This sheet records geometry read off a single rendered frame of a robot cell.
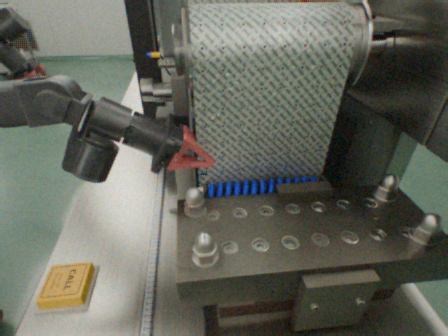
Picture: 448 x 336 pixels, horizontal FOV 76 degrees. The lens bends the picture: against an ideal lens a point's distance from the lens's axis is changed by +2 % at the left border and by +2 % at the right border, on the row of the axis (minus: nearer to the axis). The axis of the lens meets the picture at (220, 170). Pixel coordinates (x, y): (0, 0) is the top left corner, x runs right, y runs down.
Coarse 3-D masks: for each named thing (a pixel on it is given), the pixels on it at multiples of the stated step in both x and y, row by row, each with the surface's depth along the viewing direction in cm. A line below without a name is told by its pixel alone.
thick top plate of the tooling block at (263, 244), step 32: (352, 192) 50; (192, 224) 44; (224, 224) 44; (256, 224) 44; (288, 224) 44; (320, 224) 44; (352, 224) 44; (384, 224) 44; (224, 256) 39; (256, 256) 39; (288, 256) 39; (320, 256) 39; (352, 256) 39; (384, 256) 39; (416, 256) 39; (192, 288) 37; (224, 288) 38; (256, 288) 38; (288, 288) 39
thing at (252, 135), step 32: (224, 96) 43; (256, 96) 44; (288, 96) 44; (320, 96) 45; (224, 128) 46; (256, 128) 47; (288, 128) 47; (320, 128) 48; (224, 160) 50; (256, 160) 50; (288, 160) 51; (320, 160) 52
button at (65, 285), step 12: (72, 264) 50; (84, 264) 50; (48, 276) 48; (60, 276) 48; (72, 276) 48; (84, 276) 48; (48, 288) 47; (60, 288) 47; (72, 288) 47; (84, 288) 47; (36, 300) 45; (48, 300) 45; (60, 300) 45; (72, 300) 46; (84, 300) 47
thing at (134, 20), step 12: (132, 0) 63; (144, 0) 63; (132, 12) 64; (144, 12) 64; (132, 24) 65; (144, 24) 66; (132, 36) 67; (144, 36) 67; (156, 36) 80; (132, 48) 68; (144, 48) 68; (156, 48) 82; (144, 60) 70; (156, 60) 78; (144, 72) 72; (156, 72) 72; (144, 108) 77; (156, 108) 77
